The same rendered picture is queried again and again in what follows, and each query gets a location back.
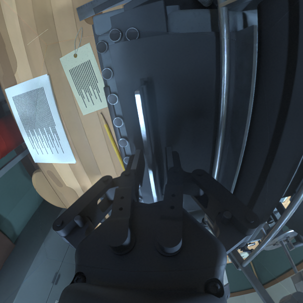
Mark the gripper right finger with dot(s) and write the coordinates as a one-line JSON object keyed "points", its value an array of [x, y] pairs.
{"points": [[174, 189]]}

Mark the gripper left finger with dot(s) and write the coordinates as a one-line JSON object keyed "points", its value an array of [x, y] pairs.
{"points": [[123, 189]]}

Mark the wooden board with slot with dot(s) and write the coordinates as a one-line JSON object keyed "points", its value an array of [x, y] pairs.
{"points": [[54, 187]]}

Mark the silver flat line-space gauge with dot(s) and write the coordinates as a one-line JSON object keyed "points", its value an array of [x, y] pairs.
{"points": [[142, 118]]}

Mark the chrome curved lever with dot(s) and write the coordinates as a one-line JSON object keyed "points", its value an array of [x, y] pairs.
{"points": [[272, 239]]}

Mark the chrome paper bail rod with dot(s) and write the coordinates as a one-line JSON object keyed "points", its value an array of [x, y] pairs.
{"points": [[223, 71]]}

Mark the black platen roller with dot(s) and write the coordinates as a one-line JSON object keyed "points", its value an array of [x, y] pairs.
{"points": [[277, 94]]}

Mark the round chrome-rimmed typewriter key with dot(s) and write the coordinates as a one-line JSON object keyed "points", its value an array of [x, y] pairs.
{"points": [[126, 160], [132, 33], [107, 73], [115, 35], [102, 46], [118, 122], [112, 99], [123, 142]]}

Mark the yellow pencil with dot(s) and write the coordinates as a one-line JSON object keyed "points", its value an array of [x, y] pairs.
{"points": [[111, 139]]}

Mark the teal cabinet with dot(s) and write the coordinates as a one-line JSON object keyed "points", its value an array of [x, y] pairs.
{"points": [[16, 201]]}

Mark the white typed paper sheet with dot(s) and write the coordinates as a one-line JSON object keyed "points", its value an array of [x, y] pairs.
{"points": [[38, 118]]}

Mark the grey cupboard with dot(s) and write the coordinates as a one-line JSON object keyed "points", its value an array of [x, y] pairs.
{"points": [[35, 265]]}

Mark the grey curved paper scale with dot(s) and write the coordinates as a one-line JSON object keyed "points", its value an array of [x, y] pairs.
{"points": [[251, 99]]}

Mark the teal round pad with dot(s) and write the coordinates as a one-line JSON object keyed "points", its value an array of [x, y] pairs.
{"points": [[267, 272]]}

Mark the red box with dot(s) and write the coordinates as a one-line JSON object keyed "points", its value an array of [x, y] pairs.
{"points": [[9, 132]]}

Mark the grey steel ruler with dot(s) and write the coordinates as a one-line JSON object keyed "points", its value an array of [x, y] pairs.
{"points": [[86, 10]]}

